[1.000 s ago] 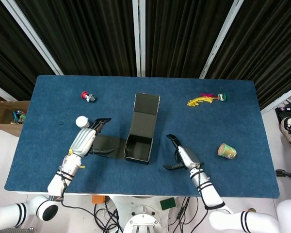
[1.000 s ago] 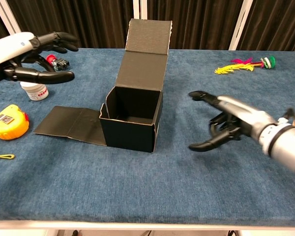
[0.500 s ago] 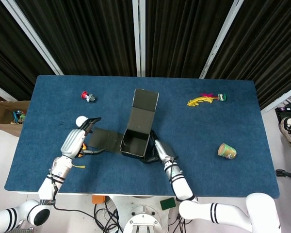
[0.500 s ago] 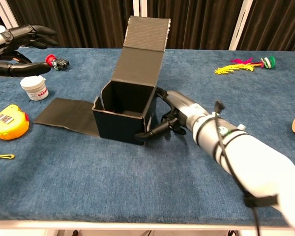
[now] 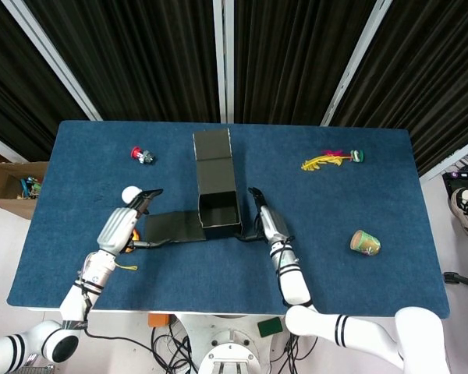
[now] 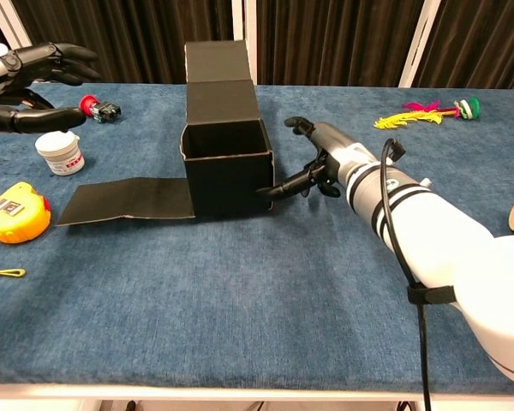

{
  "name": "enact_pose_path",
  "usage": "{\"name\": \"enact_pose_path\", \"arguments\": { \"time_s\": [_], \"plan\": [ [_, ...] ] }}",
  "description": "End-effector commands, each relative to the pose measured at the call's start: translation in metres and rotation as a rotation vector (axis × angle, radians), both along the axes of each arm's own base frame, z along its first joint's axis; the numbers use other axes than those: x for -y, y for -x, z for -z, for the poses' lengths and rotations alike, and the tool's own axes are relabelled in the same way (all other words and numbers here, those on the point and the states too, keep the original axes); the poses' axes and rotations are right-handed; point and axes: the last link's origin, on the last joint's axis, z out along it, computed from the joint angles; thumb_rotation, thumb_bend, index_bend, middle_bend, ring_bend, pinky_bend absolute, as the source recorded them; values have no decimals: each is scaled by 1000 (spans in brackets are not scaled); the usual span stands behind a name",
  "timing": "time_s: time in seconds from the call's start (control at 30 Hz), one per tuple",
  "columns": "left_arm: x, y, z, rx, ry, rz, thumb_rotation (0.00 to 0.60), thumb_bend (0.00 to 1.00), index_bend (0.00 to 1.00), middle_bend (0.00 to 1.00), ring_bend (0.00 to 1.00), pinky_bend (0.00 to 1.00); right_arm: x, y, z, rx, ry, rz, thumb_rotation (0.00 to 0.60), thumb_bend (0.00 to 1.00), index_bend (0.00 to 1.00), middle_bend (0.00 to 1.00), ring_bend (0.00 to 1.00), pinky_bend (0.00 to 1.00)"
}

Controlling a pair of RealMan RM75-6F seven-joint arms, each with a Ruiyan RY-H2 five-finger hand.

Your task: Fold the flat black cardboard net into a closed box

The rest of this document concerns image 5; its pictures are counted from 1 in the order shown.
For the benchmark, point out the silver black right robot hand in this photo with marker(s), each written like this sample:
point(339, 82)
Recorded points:
point(275, 226)

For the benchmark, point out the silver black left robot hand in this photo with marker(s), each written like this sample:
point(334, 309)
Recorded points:
point(117, 230)

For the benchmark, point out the black foldable cardboard box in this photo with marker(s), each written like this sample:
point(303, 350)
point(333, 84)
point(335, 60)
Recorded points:
point(214, 175)

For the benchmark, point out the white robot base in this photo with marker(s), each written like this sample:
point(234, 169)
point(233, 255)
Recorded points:
point(226, 331)

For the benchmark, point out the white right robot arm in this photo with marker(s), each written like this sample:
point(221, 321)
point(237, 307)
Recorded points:
point(292, 280)

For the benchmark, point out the brown cardboard box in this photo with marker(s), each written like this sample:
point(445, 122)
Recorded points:
point(0, 175)

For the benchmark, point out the yellow tape measure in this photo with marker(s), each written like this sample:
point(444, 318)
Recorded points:
point(135, 235)

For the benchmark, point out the white plastic jar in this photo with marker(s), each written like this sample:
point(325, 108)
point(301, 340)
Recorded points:
point(129, 193)

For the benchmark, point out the red and grey toy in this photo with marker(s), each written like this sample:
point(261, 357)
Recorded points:
point(142, 156)

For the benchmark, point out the yellow pink feather shuttlecock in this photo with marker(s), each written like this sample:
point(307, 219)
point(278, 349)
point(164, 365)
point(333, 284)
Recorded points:
point(320, 161)

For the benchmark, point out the blue felt table mat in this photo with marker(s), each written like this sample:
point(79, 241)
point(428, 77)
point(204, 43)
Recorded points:
point(179, 288)

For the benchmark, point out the green printed paper cup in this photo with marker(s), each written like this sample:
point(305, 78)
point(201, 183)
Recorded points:
point(368, 243)

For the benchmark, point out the colourful small tools pile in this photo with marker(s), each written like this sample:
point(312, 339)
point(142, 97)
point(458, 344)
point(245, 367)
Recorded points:
point(29, 187)

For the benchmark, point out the orange block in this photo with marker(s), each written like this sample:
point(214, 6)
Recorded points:
point(158, 320)

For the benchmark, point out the green block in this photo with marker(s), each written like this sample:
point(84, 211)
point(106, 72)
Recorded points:
point(270, 327)

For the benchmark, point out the black pleated curtain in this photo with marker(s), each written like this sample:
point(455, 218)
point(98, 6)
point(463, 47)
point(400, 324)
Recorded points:
point(8, 78)
point(140, 58)
point(433, 78)
point(288, 58)

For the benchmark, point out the black stand leg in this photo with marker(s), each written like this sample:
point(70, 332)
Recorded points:
point(452, 277)

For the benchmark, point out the white metal partition post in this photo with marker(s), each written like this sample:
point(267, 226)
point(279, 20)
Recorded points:
point(52, 58)
point(355, 58)
point(223, 58)
point(452, 160)
point(0, 147)

